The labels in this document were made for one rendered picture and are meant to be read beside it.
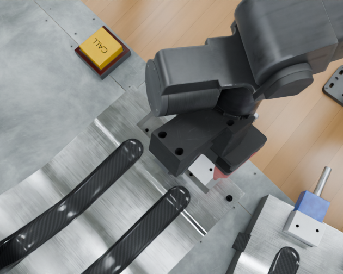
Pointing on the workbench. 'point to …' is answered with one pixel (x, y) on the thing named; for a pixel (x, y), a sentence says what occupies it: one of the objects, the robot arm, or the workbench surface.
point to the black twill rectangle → (241, 241)
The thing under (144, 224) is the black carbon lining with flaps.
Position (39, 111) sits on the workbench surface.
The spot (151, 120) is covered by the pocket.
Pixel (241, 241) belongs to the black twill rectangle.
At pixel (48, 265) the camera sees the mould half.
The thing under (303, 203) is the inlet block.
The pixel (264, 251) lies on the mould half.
